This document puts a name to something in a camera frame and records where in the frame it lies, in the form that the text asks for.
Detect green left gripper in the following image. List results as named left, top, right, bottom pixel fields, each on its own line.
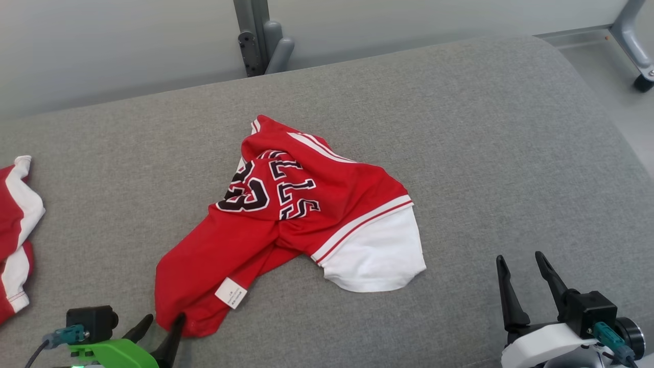
left=68, top=312, right=186, bottom=368

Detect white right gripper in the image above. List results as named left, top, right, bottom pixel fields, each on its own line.
left=496, top=251, right=599, bottom=368

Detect red shorts with white stripe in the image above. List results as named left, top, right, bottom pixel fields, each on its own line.
left=0, top=155, right=46, bottom=326

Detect red jersey with black number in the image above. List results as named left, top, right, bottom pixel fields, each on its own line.
left=155, top=115, right=427, bottom=338

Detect grey metal leg with caster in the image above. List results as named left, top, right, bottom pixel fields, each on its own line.
left=608, top=0, right=654, bottom=93

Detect black cable with teal connector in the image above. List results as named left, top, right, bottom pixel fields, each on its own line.
left=23, top=325, right=88, bottom=368
left=593, top=321, right=639, bottom=368

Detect grey metal partition post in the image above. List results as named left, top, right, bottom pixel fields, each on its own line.
left=233, top=0, right=295, bottom=78

